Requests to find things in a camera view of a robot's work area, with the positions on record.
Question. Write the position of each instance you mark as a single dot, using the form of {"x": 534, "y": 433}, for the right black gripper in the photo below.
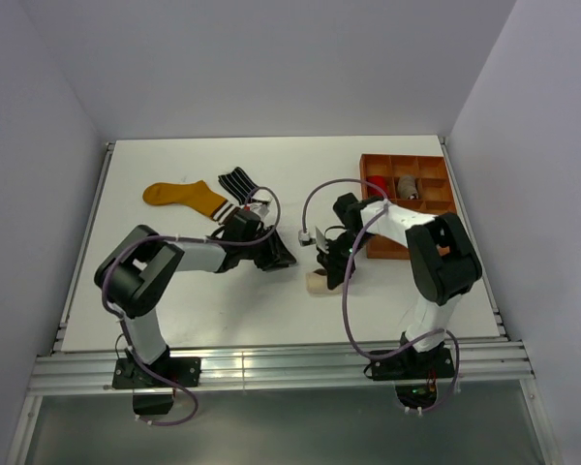
{"x": 337, "y": 268}

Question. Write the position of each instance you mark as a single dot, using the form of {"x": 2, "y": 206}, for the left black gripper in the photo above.
{"x": 277, "y": 255}

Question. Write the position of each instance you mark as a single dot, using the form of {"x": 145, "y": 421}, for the cream brown sock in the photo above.
{"x": 316, "y": 284}

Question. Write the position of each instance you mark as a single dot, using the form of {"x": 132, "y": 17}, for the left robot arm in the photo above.
{"x": 134, "y": 277}

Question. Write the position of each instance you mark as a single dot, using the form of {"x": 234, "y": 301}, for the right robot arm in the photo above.
{"x": 444, "y": 263}

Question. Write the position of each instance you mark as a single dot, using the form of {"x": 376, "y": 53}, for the black white striped sock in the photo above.
{"x": 239, "y": 184}

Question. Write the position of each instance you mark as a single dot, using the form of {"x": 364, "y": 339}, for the mustard yellow sock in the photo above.
{"x": 197, "y": 196}

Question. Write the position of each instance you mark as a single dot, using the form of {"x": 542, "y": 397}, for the red rolled sock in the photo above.
{"x": 378, "y": 186}

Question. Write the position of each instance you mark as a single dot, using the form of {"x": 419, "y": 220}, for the grey rolled sock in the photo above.
{"x": 407, "y": 188}

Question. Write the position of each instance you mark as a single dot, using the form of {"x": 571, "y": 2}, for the wooden compartment tray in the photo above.
{"x": 418, "y": 183}

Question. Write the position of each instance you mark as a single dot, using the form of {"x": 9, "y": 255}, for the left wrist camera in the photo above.
{"x": 259, "y": 207}

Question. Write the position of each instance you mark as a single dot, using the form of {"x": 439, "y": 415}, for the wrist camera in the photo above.
{"x": 314, "y": 239}
{"x": 259, "y": 207}

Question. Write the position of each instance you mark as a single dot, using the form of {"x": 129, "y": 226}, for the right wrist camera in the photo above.
{"x": 314, "y": 239}

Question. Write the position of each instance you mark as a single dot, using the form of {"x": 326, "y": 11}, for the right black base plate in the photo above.
{"x": 412, "y": 365}

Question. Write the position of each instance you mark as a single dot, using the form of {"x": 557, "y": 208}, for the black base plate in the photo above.
{"x": 184, "y": 371}
{"x": 412, "y": 365}

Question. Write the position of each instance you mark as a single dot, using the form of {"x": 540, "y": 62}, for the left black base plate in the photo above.
{"x": 184, "y": 371}

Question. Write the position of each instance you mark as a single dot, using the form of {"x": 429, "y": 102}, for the aluminium frame rail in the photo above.
{"x": 321, "y": 366}

